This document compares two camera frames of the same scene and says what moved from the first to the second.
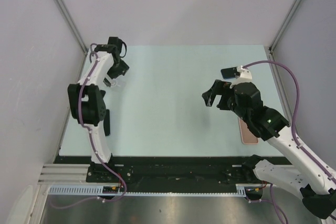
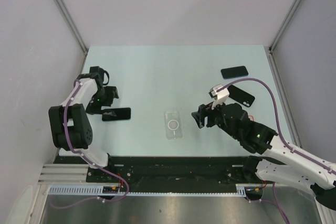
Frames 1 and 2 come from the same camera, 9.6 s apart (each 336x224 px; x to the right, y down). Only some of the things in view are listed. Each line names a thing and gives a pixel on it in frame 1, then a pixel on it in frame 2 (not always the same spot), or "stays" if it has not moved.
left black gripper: [122, 67] → [95, 107]
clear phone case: [117, 82] → [174, 129]
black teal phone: [106, 123] → [116, 114]
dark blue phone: [229, 73] stays
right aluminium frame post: [271, 54] stays
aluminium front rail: [64, 174] stays
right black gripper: [218, 87] → [203, 112]
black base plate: [170, 171] stays
